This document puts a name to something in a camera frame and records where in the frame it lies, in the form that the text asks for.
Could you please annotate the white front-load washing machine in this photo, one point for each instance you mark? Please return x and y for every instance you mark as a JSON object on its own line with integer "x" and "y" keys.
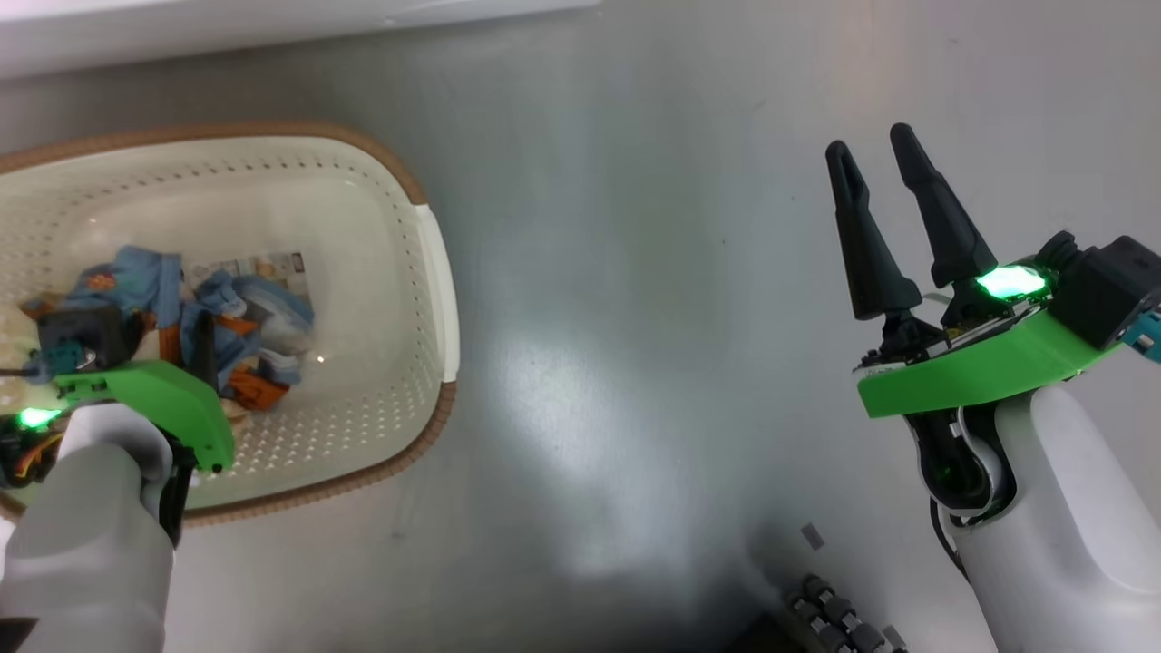
{"x": 181, "y": 36}

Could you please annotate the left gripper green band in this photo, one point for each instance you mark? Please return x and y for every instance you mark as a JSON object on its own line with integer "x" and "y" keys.
{"x": 172, "y": 399}

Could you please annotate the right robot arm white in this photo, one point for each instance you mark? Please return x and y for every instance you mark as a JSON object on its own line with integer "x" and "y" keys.
{"x": 1070, "y": 544}

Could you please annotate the blue orange patterned garment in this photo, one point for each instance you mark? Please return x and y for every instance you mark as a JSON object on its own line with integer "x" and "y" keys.
{"x": 136, "y": 281}

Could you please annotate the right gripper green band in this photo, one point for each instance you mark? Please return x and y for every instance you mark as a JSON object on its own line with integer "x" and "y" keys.
{"x": 989, "y": 363}

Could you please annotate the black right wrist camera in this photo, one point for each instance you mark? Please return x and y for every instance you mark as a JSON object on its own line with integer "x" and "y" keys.
{"x": 1111, "y": 290}

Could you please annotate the white basket brown rim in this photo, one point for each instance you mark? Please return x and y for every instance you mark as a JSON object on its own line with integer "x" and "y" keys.
{"x": 363, "y": 272}

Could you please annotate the black robot base roller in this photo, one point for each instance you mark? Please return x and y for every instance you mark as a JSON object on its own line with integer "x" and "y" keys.
{"x": 839, "y": 621}

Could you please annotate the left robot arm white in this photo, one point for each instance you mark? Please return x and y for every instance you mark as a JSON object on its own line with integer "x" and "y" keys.
{"x": 82, "y": 544}

